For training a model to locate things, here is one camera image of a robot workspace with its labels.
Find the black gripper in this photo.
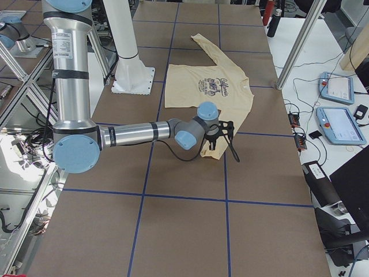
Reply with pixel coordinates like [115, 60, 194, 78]
[206, 125, 220, 150]

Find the cream long-sleeve printed shirt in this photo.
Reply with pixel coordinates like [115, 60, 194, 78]
[164, 33, 255, 160]

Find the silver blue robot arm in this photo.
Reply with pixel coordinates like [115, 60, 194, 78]
[42, 1, 220, 173]

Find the orange terminal block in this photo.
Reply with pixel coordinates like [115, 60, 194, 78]
[288, 113, 300, 128]
[293, 133, 307, 152]

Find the near blue teach pendant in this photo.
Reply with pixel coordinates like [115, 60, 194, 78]
[316, 107, 367, 145]

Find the blue teach pendant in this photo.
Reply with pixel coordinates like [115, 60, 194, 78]
[318, 72, 355, 105]
[316, 107, 367, 145]

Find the black water bottle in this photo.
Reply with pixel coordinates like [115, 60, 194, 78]
[266, 9, 282, 38]

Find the far blue teach pendant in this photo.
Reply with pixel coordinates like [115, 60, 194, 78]
[318, 72, 355, 105]

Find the red water bottle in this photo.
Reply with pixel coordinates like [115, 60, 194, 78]
[262, 0, 274, 26]

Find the black monitor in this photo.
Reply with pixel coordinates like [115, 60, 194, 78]
[330, 147, 368, 230]

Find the black power adapter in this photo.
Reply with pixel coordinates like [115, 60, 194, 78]
[353, 104, 368, 120]

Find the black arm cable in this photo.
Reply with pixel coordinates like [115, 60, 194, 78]
[164, 126, 220, 162]

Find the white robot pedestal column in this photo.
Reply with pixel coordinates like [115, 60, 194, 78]
[103, 0, 155, 95]

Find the aluminium frame post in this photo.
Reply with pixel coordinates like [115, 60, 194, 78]
[276, 0, 327, 90]

